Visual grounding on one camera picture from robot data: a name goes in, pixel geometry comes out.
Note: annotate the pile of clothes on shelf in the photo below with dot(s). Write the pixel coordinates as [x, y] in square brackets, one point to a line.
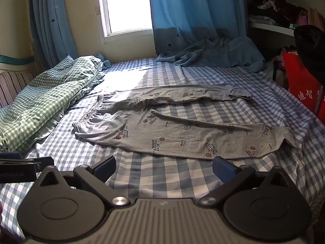
[276, 10]

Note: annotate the blue star curtain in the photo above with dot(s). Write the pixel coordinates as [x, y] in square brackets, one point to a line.
[193, 10]
[50, 17]

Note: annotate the white framed window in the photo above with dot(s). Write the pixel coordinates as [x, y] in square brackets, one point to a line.
[127, 5]

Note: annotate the red bag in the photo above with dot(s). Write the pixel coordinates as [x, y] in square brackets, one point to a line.
[299, 81]

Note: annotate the black cloth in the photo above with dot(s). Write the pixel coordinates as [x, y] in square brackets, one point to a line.
[309, 45]

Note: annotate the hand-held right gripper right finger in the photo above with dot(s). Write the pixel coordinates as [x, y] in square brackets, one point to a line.
[223, 169]

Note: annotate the small blue cloth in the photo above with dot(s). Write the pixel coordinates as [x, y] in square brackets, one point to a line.
[105, 62]

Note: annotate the striped headboard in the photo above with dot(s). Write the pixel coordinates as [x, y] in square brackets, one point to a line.
[12, 86]

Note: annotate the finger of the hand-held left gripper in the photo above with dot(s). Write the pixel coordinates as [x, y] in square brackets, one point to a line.
[38, 164]
[10, 155]

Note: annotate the grey printed pants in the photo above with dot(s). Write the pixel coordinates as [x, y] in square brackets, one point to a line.
[177, 134]

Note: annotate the green checked quilt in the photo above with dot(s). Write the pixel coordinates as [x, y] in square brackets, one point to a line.
[45, 94]

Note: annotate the white shelf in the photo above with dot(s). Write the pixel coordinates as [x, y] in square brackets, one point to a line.
[271, 26]

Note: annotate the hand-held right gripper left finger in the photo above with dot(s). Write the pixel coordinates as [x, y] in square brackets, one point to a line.
[106, 168]

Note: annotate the blue checked bedsheet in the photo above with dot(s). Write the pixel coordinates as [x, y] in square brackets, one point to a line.
[157, 175]

